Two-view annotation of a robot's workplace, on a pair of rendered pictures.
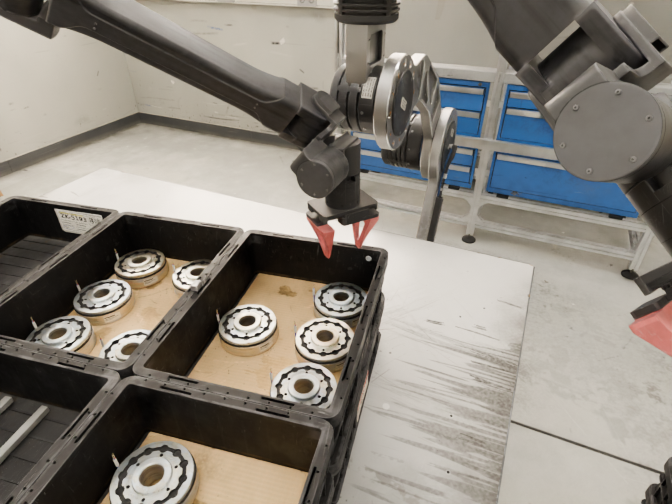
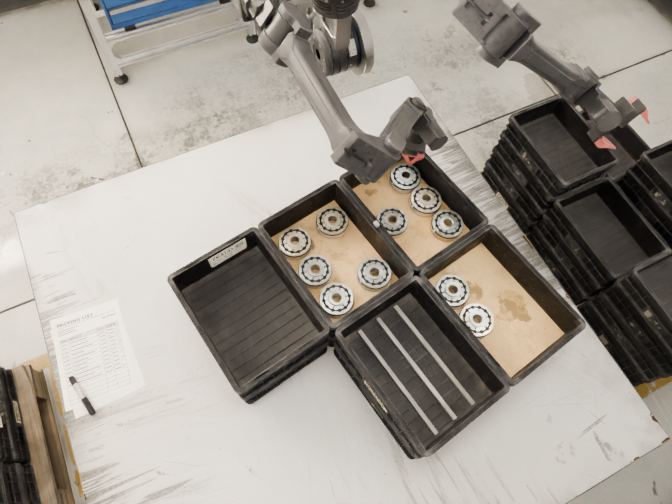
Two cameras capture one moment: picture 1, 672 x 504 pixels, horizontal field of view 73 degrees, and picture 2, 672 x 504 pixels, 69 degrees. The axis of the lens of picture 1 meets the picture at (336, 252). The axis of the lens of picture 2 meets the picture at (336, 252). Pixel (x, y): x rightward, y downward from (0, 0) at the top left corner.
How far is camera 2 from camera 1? 1.25 m
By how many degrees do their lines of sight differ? 45
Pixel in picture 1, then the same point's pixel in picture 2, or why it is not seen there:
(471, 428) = (471, 185)
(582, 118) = (604, 119)
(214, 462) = (451, 271)
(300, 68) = not seen: outside the picture
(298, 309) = (388, 196)
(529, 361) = not seen: hidden behind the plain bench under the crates
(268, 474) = (468, 257)
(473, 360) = (442, 155)
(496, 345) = not seen: hidden behind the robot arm
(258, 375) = (419, 235)
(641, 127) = (617, 118)
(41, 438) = (393, 324)
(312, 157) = (437, 135)
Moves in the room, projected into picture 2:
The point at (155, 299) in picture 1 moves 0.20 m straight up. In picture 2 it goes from (326, 249) to (328, 218)
